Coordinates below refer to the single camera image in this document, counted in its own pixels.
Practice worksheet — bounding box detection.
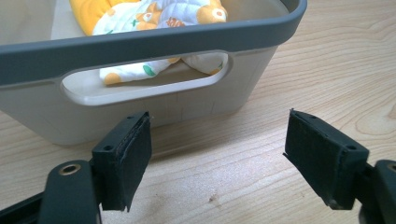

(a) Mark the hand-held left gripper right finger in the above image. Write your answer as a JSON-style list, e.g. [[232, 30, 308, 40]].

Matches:
[[282, 108, 371, 211]]

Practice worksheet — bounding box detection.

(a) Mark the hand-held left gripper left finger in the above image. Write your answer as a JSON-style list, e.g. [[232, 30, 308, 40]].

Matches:
[[91, 111, 153, 213]]

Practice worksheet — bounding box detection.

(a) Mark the beige basket with grey rim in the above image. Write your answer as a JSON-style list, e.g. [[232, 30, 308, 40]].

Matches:
[[0, 0, 308, 147]]

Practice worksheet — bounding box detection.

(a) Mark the white and orange printed cloth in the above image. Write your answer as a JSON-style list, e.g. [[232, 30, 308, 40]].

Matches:
[[68, 0, 230, 86]]

